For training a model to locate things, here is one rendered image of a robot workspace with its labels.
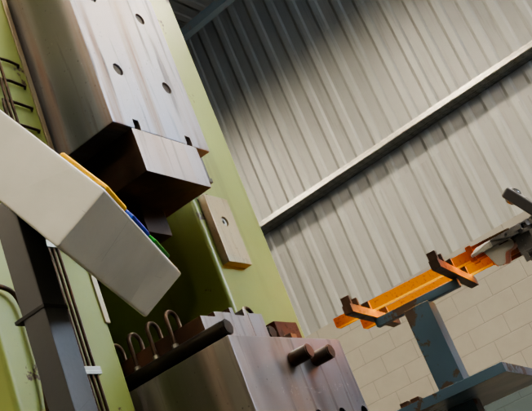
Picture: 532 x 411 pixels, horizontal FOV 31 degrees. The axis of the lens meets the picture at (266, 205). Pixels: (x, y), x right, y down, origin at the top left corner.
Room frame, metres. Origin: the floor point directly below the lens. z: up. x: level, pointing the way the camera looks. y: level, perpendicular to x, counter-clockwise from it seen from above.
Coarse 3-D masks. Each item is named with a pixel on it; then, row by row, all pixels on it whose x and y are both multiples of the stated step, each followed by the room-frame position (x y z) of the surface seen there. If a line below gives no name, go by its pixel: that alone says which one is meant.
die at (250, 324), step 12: (216, 312) 1.59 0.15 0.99; (228, 312) 1.63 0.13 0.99; (192, 324) 1.56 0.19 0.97; (204, 324) 1.55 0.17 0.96; (240, 324) 1.65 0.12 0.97; (252, 324) 1.69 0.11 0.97; (264, 324) 1.72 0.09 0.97; (168, 336) 1.58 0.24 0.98; (180, 336) 1.57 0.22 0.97; (192, 336) 1.56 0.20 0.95; (264, 336) 1.71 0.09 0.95; (156, 348) 1.59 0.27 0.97; (168, 348) 1.58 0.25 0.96; (132, 360) 1.62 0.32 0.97; (144, 360) 1.61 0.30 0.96; (132, 372) 1.62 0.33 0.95
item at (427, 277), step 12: (468, 252) 2.02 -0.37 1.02; (456, 264) 2.04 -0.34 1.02; (420, 276) 2.06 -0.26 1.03; (432, 276) 2.06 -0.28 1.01; (396, 288) 2.08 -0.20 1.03; (408, 288) 2.08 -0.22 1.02; (420, 288) 2.10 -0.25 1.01; (372, 300) 2.10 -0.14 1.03; (384, 300) 2.10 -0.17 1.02; (396, 300) 2.11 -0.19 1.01; (336, 324) 2.14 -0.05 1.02; (348, 324) 2.15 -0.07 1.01
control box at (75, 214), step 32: (0, 128) 0.92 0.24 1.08; (0, 160) 0.93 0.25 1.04; (32, 160) 0.92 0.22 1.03; (64, 160) 0.92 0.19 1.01; (0, 192) 0.93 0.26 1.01; (32, 192) 0.92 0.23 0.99; (64, 192) 0.92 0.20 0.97; (96, 192) 0.92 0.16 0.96; (32, 224) 0.93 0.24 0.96; (64, 224) 0.92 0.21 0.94; (96, 224) 0.96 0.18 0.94; (128, 224) 1.02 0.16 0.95; (96, 256) 1.01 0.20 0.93; (128, 256) 1.08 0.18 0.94; (160, 256) 1.16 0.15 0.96; (128, 288) 1.15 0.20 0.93; (160, 288) 1.23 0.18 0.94
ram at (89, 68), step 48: (48, 0) 1.52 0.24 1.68; (96, 0) 1.58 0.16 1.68; (144, 0) 1.75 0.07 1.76; (48, 48) 1.54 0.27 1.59; (96, 48) 1.53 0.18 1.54; (144, 48) 1.68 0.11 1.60; (48, 96) 1.55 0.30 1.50; (96, 96) 1.51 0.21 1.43; (144, 96) 1.62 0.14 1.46; (96, 144) 1.56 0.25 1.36; (192, 144) 1.72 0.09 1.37
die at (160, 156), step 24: (120, 144) 1.56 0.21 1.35; (144, 144) 1.57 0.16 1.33; (168, 144) 1.64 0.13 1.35; (96, 168) 1.59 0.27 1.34; (120, 168) 1.57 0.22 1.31; (144, 168) 1.55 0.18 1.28; (168, 168) 1.61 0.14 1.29; (192, 168) 1.68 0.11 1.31; (120, 192) 1.59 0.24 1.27; (144, 192) 1.63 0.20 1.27; (168, 192) 1.67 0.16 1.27; (192, 192) 1.71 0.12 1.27
